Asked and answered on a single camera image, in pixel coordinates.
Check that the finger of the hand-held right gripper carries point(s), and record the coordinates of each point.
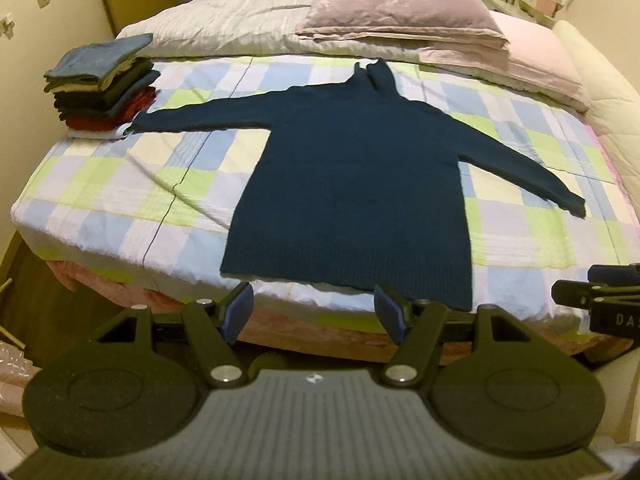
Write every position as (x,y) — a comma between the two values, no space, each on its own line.
(575,292)
(615,275)

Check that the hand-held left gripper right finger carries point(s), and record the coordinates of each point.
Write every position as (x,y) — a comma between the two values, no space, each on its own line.
(390,316)

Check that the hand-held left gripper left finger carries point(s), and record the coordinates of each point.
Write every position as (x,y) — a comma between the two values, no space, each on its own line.
(239,312)

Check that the dark blue sweater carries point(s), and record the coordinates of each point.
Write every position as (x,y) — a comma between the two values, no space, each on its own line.
(350,170)

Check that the stack of folded clothes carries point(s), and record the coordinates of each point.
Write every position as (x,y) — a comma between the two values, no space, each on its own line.
(100,90)

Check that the checkered bed sheet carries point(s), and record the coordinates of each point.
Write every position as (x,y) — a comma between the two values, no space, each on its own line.
(125,185)

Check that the cream padded headboard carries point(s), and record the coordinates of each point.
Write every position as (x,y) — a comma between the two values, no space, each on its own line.
(610,100)

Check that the pink pillow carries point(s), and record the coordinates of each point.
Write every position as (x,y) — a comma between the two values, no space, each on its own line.
(540,60)

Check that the wooden stick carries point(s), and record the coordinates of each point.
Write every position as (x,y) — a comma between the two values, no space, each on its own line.
(12,337)

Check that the clear plastic bag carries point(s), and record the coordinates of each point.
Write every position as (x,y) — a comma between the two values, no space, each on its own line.
(17,375)

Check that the pink box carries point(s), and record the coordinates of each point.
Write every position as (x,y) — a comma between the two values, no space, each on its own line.
(549,5)

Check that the grey folded quilt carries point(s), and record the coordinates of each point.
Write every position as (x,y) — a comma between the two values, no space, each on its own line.
(215,25)

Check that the pink folded blanket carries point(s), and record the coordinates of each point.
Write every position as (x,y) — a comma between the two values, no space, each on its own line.
(400,10)

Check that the wall switch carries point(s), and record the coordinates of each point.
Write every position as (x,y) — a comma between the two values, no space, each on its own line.
(7,26)

